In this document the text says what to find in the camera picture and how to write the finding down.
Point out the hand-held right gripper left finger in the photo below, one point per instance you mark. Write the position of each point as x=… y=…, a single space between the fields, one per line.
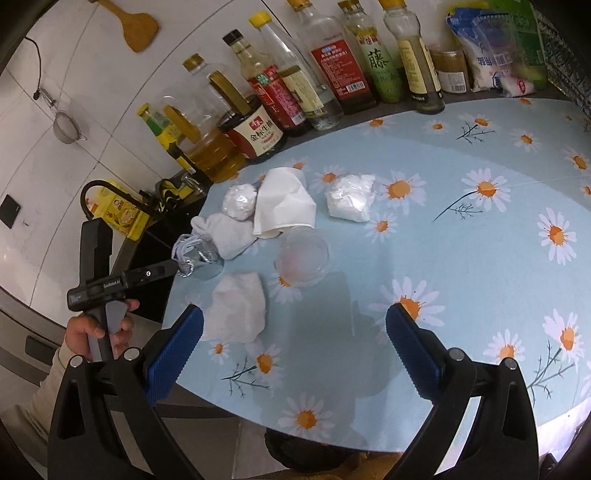
x=173 y=353

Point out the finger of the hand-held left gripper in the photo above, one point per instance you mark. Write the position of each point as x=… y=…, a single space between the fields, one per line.
x=152 y=273

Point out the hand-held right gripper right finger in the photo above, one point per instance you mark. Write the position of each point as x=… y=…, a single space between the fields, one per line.
x=411 y=353

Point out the silver foil wrapper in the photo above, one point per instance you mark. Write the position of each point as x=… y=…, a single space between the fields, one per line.
x=203 y=261

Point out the white paper towel wad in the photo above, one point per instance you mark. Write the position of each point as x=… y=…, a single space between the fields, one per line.
x=238 y=307

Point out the white paper cup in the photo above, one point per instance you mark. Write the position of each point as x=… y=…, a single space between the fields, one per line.
x=281 y=203

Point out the black trash bin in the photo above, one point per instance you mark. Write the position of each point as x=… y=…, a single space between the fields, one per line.
x=286 y=450

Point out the person's left forearm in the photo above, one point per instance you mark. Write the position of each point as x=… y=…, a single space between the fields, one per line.
x=32 y=397

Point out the person's left hand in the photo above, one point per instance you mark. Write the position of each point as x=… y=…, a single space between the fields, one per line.
x=81 y=337

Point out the dark kitchen sink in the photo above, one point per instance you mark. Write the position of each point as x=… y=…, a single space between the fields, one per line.
x=152 y=249

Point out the yellow box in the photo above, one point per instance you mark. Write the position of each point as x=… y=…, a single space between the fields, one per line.
x=122 y=217

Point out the grey kitchen cabinet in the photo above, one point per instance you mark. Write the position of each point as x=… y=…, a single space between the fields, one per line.
x=27 y=323

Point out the black and yellow cloth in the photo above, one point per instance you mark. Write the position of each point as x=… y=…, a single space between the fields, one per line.
x=168 y=194

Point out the blue daisy tablecloth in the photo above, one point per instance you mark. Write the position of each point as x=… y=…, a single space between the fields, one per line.
x=415 y=258

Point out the small glass jar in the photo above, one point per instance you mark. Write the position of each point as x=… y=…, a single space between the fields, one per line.
x=193 y=183

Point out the clear cooking oil jug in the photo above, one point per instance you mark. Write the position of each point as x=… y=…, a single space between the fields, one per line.
x=217 y=152

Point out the clear plastic cup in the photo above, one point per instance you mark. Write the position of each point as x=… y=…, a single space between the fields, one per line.
x=302 y=258

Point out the green label yellow cap bottle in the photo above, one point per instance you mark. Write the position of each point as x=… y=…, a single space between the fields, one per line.
x=161 y=127

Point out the metal mesh strainer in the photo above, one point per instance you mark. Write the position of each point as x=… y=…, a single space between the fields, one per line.
x=67 y=127

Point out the crumpled white plastic bag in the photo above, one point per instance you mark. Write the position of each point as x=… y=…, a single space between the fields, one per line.
x=349 y=198

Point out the dark soy sauce jug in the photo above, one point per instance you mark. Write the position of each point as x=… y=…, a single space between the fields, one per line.
x=251 y=134

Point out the black cap red label bottle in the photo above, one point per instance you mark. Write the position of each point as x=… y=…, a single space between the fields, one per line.
x=277 y=97

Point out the clear bottle yellow cap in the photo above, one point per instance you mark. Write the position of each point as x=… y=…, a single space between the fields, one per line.
x=300 y=87

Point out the wooden spatula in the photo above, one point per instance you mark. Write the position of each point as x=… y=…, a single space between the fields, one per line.
x=138 y=30

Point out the clear bottle red label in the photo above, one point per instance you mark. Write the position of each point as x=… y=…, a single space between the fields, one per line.
x=339 y=64

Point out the green label oil bottle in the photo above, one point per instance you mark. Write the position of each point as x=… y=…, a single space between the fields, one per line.
x=381 y=69

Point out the small brown jar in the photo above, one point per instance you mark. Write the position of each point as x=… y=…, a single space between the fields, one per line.
x=450 y=69

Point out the small white packet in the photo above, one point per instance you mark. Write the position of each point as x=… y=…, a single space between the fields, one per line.
x=512 y=84

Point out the tan label sauce bottle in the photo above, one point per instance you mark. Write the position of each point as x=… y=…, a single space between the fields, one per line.
x=418 y=64

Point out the white seasoning bag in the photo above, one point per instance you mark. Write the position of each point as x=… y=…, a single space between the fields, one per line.
x=480 y=50

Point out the dark patterned bag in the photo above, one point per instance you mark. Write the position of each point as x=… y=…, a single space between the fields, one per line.
x=563 y=60

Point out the green plastic bag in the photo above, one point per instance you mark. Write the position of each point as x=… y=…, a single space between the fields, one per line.
x=519 y=23

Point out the black wall socket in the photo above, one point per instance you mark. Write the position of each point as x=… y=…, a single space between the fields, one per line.
x=9 y=211

